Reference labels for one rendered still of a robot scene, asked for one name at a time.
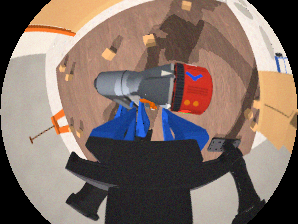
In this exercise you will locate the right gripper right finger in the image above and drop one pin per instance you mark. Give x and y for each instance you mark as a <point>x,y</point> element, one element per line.
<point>182,129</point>

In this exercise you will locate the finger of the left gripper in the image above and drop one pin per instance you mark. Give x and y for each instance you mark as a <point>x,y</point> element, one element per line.
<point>119,111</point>
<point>142,127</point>

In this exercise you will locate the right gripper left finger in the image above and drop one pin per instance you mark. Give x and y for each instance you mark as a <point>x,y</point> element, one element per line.
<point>116,128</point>

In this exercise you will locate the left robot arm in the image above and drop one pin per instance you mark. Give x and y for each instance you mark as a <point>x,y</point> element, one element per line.
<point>88,202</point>

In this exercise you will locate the small tan block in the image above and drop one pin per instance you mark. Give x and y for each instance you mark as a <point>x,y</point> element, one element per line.
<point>69,77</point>
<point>62,68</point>
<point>248,114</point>
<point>71,129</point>
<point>253,125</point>
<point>79,133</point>
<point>257,104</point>
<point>149,40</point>
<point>186,5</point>
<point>108,54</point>

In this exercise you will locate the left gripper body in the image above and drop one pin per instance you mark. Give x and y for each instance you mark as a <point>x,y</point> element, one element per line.
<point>138,138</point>

